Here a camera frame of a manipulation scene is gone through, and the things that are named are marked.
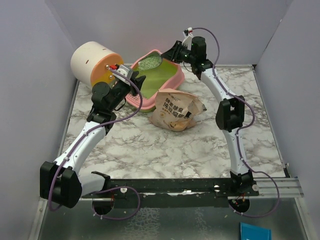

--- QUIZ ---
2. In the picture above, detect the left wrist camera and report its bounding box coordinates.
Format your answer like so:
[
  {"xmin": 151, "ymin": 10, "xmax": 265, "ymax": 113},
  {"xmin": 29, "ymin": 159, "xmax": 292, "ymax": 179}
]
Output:
[{"xmin": 109, "ymin": 64, "xmax": 133, "ymax": 82}]

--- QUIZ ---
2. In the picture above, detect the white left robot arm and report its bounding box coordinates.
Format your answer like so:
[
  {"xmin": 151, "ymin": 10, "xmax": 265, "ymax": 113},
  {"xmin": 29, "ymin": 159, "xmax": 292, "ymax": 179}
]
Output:
[{"xmin": 40, "ymin": 70, "xmax": 146, "ymax": 212}]

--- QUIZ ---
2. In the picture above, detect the cat litter bag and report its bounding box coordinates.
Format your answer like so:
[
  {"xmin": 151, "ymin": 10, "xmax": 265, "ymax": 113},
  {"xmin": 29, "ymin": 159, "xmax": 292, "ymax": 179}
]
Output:
[{"xmin": 148, "ymin": 88, "xmax": 207, "ymax": 132}]

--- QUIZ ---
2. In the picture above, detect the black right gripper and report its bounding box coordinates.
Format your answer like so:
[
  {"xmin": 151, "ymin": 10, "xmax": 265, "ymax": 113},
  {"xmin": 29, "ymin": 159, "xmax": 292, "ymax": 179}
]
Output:
[{"xmin": 160, "ymin": 41, "xmax": 195, "ymax": 65}]

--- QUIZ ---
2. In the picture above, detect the aluminium frame rail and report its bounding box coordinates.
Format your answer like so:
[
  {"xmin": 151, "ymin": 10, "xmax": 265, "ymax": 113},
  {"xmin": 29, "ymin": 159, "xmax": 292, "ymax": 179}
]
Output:
[{"xmin": 251, "ymin": 177, "xmax": 304, "ymax": 199}]

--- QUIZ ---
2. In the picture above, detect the blue card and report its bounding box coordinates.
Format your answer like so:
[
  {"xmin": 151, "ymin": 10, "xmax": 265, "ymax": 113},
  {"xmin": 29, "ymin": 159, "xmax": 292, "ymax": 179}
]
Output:
[{"xmin": 240, "ymin": 222, "xmax": 272, "ymax": 240}]

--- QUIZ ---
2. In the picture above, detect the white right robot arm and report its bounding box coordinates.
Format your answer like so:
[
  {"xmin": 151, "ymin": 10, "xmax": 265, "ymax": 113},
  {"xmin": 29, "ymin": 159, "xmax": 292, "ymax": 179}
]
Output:
[{"xmin": 161, "ymin": 36, "xmax": 255, "ymax": 196}]

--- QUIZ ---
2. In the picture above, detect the cream orange cylindrical cat house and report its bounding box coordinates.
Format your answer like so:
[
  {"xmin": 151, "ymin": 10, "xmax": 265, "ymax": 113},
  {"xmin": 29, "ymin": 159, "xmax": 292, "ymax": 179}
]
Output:
[{"xmin": 70, "ymin": 41, "xmax": 124, "ymax": 88}]

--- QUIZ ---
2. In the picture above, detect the pink green litter box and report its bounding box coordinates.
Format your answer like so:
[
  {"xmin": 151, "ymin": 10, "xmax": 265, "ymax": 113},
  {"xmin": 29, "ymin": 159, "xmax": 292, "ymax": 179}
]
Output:
[{"xmin": 130, "ymin": 49, "xmax": 185, "ymax": 113}]

